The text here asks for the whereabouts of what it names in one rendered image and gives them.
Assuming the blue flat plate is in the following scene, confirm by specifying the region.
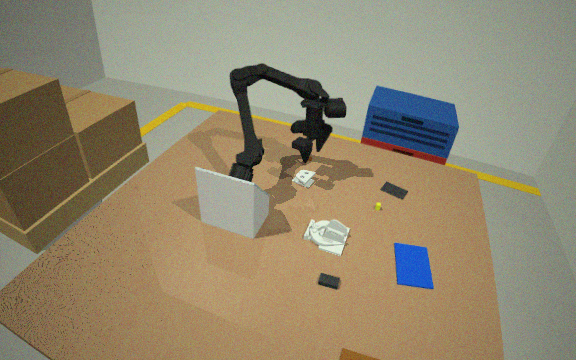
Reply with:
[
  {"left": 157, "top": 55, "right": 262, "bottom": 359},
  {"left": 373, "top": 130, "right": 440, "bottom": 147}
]
[{"left": 394, "top": 243, "right": 434, "bottom": 289}]

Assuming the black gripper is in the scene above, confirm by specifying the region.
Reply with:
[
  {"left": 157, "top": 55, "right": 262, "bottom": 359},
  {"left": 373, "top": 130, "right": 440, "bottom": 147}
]
[{"left": 292, "top": 119, "right": 333, "bottom": 163}]

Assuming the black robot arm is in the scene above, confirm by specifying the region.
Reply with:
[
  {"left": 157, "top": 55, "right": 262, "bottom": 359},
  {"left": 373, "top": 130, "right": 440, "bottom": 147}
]
[{"left": 228, "top": 64, "right": 346, "bottom": 181}]

